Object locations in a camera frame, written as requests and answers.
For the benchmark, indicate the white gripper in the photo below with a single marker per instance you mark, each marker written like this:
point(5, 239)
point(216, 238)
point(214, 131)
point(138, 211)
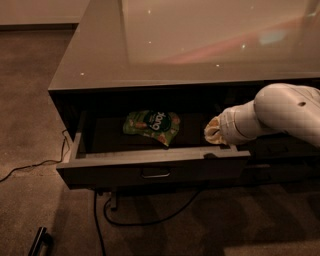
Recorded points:
point(227, 126)

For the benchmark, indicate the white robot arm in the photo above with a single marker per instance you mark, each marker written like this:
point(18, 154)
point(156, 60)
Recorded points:
point(276, 108)

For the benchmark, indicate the dark grey drawer cabinet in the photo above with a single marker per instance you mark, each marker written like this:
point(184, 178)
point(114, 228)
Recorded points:
point(184, 56)

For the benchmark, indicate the green snack bag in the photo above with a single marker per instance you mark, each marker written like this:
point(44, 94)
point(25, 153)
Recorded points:
point(161, 126)

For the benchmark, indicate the black object on floor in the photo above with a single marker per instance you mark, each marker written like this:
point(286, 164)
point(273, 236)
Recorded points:
point(42, 238)

